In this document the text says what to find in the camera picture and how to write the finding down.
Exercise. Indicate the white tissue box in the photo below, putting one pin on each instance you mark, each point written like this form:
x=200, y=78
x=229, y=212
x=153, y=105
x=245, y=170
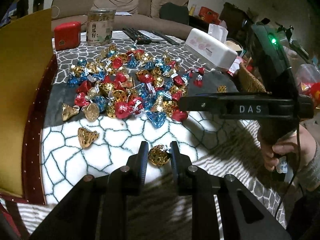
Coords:
x=210, y=46

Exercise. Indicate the blue foil candy front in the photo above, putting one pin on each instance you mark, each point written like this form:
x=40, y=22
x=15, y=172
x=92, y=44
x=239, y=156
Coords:
x=156, y=118

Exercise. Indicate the gold foil candy front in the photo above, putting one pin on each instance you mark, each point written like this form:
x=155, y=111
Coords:
x=87, y=137

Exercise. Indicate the patterned grey white table cloth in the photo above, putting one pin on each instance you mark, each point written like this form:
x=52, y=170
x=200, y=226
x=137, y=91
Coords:
x=217, y=146

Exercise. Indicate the lone gold candy right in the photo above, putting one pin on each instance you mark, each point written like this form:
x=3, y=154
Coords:
x=222, y=89

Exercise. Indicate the black remote control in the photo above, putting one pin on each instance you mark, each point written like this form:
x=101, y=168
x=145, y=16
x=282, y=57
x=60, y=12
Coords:
x=137, y=36

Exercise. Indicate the black cushion on sofa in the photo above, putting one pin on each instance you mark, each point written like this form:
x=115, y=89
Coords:
x=172, y=12

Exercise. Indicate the gold dotted foil candy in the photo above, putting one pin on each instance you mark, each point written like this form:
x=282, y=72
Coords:
x=159, y=155

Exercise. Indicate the gold and red gift box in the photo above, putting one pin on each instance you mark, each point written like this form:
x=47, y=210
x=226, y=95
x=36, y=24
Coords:
x=28, y=67

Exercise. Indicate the slim grey remote control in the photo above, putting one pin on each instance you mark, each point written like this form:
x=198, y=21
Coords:
x=165, y=38

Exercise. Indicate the wicker basket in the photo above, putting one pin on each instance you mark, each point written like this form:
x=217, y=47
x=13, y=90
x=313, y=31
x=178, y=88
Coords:
x=248, y=81

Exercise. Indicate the clear jar of pumpkin seeds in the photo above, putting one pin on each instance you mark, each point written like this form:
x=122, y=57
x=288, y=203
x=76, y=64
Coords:
x=99, y=26

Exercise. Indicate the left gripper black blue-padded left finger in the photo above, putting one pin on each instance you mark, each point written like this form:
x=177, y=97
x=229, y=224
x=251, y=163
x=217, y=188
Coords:
x=96, y=207

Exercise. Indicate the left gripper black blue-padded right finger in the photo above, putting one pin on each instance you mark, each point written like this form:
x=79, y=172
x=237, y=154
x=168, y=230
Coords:
x=222, y=207

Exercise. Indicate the brown sofa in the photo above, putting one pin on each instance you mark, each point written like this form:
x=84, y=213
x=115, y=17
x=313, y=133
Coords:
x=138, y=14

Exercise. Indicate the gold foil candy left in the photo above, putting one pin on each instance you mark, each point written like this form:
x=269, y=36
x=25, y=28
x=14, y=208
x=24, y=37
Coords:
x=69, y=111

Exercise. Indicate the small red tin box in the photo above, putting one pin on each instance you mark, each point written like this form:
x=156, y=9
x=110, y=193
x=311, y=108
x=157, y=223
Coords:
x=67, y=35

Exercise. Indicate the person's right hand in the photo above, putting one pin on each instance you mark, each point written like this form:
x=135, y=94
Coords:
x=303, y=145

